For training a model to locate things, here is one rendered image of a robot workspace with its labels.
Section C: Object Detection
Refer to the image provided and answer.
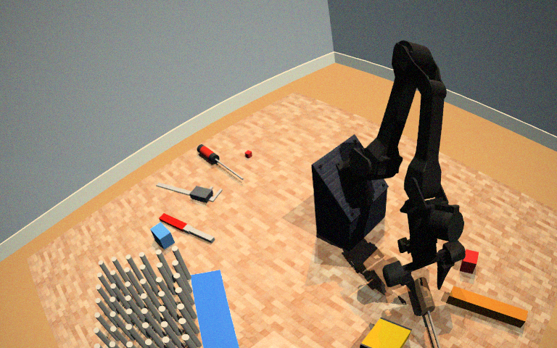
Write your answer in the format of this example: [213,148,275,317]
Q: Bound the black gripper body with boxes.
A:
[382,236,466,288]

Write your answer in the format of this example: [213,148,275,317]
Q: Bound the red and black screwdriver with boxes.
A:
[197,144,243,180]

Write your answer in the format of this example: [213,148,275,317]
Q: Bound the orange rectangular bar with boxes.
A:
[446,286,528,328]

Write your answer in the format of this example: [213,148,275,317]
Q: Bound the blue flat strip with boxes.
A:
[191,270,239,348]

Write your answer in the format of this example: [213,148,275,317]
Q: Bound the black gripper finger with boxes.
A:
[437,261,455,290]
[400,276,417,299]

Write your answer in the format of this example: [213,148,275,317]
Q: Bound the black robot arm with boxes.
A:
[336,40,464,243]

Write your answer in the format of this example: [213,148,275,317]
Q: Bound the blue cube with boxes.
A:
[150,222,175,249]

